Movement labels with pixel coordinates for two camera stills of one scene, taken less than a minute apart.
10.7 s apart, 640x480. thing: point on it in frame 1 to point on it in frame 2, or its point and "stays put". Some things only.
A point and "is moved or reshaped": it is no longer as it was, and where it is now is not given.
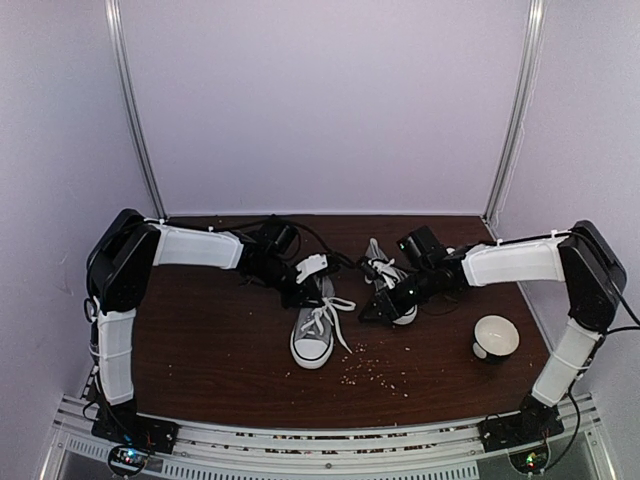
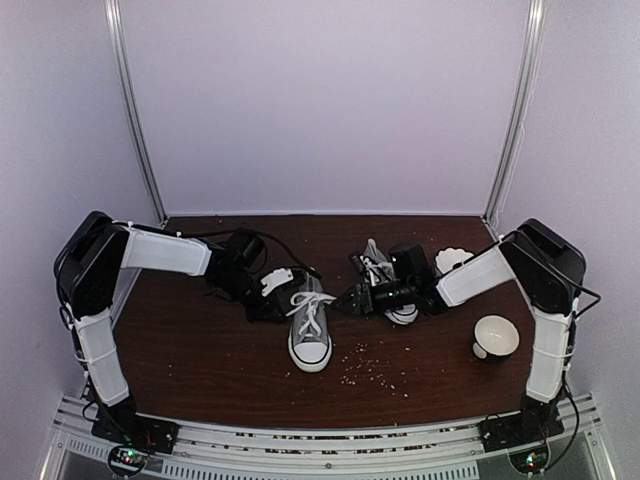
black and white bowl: [496, 338] stays put
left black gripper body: [268, 275] to [235, 284]
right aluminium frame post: [525, 96] stays put
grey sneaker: [313, 336] is moved or reshaped
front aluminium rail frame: [427, 451] stays put
